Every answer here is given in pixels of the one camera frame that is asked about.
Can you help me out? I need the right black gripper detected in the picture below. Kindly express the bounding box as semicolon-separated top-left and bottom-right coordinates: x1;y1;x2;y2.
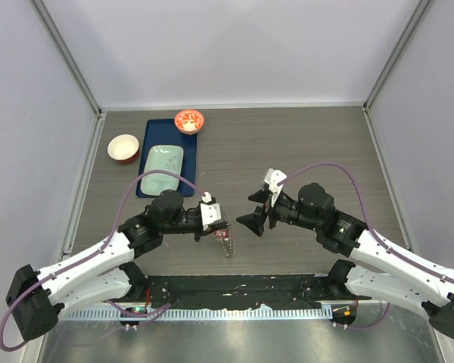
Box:
238;186;321;235

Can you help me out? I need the metal disc key organizer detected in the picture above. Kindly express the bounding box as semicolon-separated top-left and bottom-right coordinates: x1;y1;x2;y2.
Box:
215;209;235;259

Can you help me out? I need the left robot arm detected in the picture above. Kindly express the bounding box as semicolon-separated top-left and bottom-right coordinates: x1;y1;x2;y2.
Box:
5;190;227;342

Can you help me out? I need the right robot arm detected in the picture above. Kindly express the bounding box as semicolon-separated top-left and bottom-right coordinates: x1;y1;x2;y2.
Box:
237;183;454;339

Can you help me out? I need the light green rectangular plate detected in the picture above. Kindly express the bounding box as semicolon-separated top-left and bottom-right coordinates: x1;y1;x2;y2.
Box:
140;145;184;197

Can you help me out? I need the white and red bowl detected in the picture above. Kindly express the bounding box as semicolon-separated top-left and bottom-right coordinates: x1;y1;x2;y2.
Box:
107;134;139;164

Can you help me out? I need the blue tray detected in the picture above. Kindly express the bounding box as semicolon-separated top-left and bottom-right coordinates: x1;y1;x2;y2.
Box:
135;119;197;198

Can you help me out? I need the red patterned bowl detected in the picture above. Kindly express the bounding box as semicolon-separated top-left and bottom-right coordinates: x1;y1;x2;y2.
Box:
174;109;204;135

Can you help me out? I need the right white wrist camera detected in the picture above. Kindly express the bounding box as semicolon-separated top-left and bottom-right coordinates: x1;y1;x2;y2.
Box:
264;168;287;207

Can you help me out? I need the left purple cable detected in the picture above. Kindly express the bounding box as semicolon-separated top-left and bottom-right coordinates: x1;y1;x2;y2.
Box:
0;169;209;352

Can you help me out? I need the purple cable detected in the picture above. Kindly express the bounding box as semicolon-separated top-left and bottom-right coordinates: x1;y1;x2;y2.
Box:
0;169;209;352
279;162;454;290

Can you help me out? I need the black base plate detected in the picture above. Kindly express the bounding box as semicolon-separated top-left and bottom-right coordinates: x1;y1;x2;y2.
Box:
148;274;368;311

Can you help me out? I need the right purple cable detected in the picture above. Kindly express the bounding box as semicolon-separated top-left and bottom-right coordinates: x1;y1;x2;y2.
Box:
279;162;454;290

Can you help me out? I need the slotted cable duct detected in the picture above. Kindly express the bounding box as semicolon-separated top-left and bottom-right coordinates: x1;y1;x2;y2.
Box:
64;305;332;322

